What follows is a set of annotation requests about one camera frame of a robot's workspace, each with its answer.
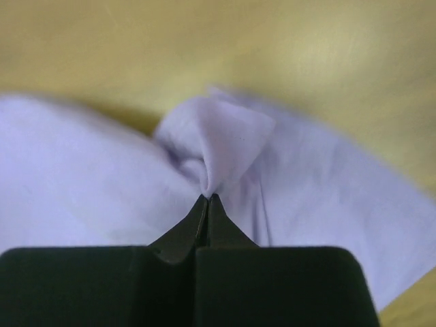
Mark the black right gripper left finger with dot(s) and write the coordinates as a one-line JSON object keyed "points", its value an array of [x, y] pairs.
{"points": [[105, 286]]}

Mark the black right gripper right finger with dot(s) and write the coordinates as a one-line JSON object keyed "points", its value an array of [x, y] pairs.
{"points": [[241, 284]]}

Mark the lavender t shirt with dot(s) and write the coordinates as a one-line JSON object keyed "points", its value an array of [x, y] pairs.
{"points": [[72, 177]]}

